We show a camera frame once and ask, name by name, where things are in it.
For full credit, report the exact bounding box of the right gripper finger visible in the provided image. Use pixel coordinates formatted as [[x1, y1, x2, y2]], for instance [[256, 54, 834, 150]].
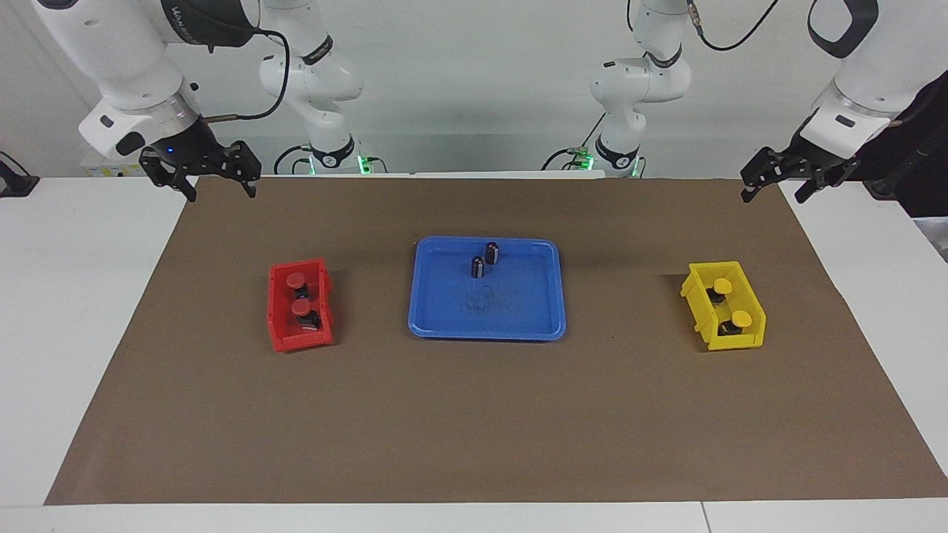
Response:
[[222, 141, 261, 199], [139, 147, 198, 203]]

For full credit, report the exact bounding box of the blue plastic tray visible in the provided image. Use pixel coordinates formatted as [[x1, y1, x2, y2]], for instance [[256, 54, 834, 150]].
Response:
[[408, 236, 567, 341]]

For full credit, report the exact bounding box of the black base cable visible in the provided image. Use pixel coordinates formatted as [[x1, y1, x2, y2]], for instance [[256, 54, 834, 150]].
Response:
[[273, 144, 313, 175], [541, 111, 608, 171]]

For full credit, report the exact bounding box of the white power strip box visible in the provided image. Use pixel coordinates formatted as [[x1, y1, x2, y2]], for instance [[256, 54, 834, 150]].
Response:
[[80, 152, 145, 177]]

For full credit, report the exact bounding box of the yellow plastic bin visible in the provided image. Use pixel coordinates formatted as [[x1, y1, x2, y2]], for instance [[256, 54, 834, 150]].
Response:
[[681, 261, 767, 352]]

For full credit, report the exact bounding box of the black table clamp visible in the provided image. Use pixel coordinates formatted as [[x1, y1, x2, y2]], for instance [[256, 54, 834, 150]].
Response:
[[0, 152, 39, 198]]

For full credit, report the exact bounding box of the brown paper table mat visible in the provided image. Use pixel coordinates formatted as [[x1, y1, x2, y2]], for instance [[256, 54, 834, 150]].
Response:
[[44, 175, 948, 506]]

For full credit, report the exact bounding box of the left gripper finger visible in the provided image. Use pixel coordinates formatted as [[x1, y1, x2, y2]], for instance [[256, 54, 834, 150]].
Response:
[[741, 148, 786, 203], [795, 176, 841, 204]]

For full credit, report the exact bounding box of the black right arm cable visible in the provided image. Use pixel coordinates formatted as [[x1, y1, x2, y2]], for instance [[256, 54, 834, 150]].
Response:
[[200, 28, 291, 121]]

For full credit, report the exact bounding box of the black right base cable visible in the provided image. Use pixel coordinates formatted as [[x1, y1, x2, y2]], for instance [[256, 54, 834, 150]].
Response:
[[273, 144, 313, 175]]

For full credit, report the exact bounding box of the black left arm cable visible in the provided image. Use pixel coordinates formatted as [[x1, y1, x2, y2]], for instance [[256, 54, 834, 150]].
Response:
[[687, 0, 780, 53]]

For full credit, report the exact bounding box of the red plastic bin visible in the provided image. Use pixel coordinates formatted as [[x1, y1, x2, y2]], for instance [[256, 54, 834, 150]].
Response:
[[267, 258, 335, 352]]

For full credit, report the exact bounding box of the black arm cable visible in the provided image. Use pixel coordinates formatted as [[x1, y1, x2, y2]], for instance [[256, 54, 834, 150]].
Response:
[[687, 0, 780, 53], [200, 28, 291, 121]]

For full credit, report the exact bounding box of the black stand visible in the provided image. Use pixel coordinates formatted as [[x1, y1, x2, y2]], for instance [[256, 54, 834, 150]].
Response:
[[859, 70, 948, 219]]

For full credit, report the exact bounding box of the black left base cable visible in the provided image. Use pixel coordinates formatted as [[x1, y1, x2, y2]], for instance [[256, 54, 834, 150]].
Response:
[[541, 111, 608, 171]]

